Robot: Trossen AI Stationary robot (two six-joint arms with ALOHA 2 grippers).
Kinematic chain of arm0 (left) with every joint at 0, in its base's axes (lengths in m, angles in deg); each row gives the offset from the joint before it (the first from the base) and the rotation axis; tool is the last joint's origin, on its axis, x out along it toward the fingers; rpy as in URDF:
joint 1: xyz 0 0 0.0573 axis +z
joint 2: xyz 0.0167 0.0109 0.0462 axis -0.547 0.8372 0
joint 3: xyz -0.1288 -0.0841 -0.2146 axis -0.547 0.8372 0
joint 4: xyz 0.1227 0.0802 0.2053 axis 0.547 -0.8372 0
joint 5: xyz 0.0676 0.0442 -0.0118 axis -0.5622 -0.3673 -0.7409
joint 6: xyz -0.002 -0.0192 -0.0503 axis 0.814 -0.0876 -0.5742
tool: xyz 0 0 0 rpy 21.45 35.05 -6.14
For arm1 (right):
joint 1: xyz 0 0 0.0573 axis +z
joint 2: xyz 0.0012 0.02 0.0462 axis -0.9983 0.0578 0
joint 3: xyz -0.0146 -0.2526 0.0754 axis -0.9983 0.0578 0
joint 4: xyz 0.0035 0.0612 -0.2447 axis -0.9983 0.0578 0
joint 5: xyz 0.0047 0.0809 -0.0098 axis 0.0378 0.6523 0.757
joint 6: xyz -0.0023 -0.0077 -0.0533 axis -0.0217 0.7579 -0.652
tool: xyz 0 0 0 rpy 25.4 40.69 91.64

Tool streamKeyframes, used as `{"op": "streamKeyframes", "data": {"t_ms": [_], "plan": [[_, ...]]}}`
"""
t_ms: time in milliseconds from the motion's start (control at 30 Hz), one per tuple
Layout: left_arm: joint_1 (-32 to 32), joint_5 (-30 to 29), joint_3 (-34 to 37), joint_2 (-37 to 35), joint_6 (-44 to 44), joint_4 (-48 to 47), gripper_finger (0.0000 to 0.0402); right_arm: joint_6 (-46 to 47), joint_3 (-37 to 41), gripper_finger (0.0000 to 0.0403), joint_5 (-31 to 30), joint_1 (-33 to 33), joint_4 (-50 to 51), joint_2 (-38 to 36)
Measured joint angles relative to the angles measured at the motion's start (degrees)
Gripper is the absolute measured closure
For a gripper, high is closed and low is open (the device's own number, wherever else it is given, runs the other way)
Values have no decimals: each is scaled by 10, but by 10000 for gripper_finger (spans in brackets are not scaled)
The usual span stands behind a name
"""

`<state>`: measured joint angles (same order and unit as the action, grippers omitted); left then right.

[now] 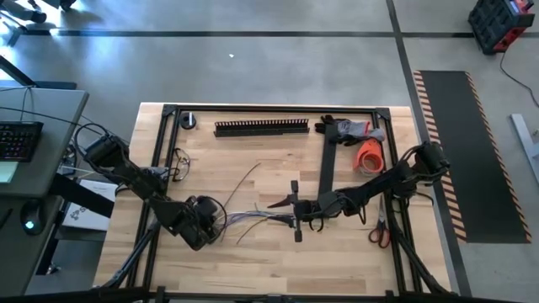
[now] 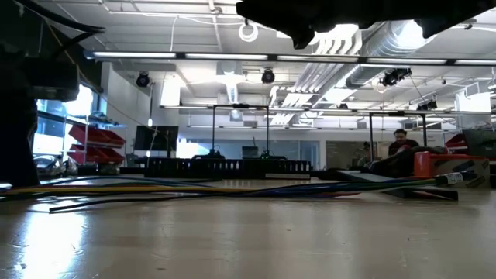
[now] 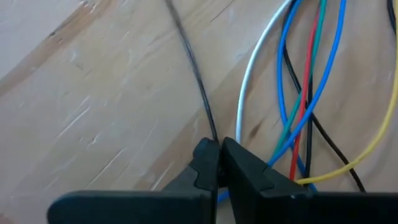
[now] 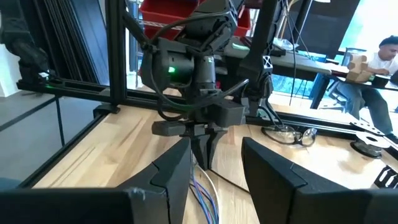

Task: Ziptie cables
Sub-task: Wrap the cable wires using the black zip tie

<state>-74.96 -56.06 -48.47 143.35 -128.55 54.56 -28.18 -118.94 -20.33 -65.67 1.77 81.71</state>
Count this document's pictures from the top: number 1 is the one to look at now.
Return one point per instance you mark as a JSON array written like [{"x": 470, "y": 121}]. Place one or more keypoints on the grey desk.
[{"x": 46, "y": 139}]

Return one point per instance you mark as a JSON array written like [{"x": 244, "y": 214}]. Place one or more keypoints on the clear safety glasses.
[{"x": 184, "y": 160}]

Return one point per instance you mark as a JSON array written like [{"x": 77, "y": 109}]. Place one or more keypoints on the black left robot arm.
[{"x": 135, "y": 179}]

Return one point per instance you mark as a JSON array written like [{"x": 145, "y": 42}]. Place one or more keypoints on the black zip tie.
[{"x": 242, "y": 185}]

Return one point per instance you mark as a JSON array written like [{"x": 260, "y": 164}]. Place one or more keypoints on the black desk leg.
[{"x": 82, "y": 195}]

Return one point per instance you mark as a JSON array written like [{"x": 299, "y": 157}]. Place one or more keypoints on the green paper note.
[{"x": 7, "y": 172}]

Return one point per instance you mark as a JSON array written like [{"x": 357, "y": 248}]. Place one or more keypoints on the black keyboard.
[{"x": 19, "y": 141}]

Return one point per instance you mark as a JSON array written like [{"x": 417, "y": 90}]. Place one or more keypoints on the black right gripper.
[{"x": 320, "y": 207}]

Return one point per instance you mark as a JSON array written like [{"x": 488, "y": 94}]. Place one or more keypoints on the black aluminium table frame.
[{"x": 273, "y": 108}]

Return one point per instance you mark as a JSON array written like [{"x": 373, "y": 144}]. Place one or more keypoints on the black red tool crate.
[{"x": 497, "y": 21}]

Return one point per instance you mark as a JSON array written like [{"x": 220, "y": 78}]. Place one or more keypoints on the person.
[{"x": 29, "y": 14}]

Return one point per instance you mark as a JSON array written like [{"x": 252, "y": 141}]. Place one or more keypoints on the grey metal profile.
[{"x": 526, "y": 143}]

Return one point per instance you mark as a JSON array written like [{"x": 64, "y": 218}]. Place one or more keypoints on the black striped floor mat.
[{"x": 471, "y": 155}]

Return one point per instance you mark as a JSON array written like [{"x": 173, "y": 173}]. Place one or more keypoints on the black computer mouse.
[{"x": 33, "y": 216}]

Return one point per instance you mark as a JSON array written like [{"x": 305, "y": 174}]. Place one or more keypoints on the white printed box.
[{"x": 90, "y": 214}]

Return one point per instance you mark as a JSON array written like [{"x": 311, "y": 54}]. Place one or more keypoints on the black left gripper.
[{"x": 202, "y": 223}]

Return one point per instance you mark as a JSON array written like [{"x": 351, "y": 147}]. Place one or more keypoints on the black duct cover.
[{"x": 327, "y": 168}]

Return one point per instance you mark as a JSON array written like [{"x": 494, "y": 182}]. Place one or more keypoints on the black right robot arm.
[{"x": 387, "y": 179}]

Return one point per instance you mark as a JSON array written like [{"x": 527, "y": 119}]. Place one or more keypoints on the black round puck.
[{"x": 187, "y": 120}]

